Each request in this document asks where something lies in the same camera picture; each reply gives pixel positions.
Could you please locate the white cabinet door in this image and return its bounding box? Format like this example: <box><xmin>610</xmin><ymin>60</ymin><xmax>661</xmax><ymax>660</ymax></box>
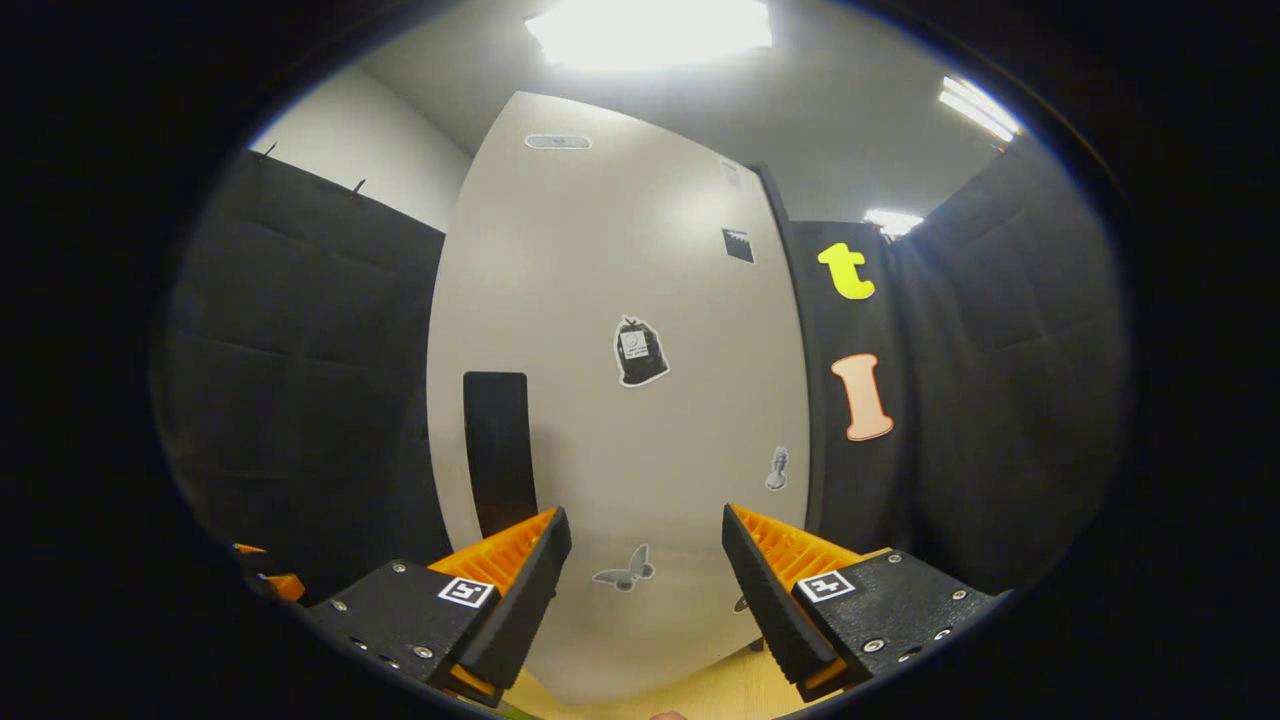
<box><xmin>427</xmin><ymin>90</ymin><xmax>813</xmax><ymax>704</ymax></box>

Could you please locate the grey cabinet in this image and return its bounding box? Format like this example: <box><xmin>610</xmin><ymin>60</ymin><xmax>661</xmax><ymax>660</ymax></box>
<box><xmin>745</xmin><ymin>165</ymin><xmax>831</xmax><ymax>536</ymax></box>

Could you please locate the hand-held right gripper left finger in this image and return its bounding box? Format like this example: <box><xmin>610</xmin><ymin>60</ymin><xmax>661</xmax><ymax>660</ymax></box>
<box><xmin>300</xmin><ymin>506</ymin><xmax>573</xmax><ymax>709</ymax></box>

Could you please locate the black backdrop cloth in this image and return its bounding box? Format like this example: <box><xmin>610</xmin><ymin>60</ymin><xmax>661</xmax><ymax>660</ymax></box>
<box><xmin>150</xmin><ymin>135</ymin><xmax>1131</xmax><ymax>613</ymax></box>

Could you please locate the large ceiling light panel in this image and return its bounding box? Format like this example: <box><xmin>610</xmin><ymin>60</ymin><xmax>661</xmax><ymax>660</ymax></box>
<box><xmin>525</xmin><ymin>0</ymin><xmax>773</xmax><ymax>72</ymax></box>

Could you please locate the long ceiling light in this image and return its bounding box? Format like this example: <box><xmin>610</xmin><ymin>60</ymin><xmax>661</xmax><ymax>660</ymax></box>
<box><xmin>938</xmin><ymin>75</ymin><xmax>1023</xmax><ymax>143</ymax></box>

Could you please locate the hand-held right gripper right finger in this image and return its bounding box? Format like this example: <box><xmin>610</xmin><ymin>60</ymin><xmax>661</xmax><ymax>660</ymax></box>
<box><xmin>722</xmin><ymin>503</ymin><xmax>1006</xmax><ymax>703</ymax></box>

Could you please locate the black cabinet door handle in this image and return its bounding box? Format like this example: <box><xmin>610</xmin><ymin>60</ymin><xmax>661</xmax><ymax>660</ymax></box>
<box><xmin>462</xmin><ymin>371</ymin><xmax>539</xmax><ymax>541</ymax></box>

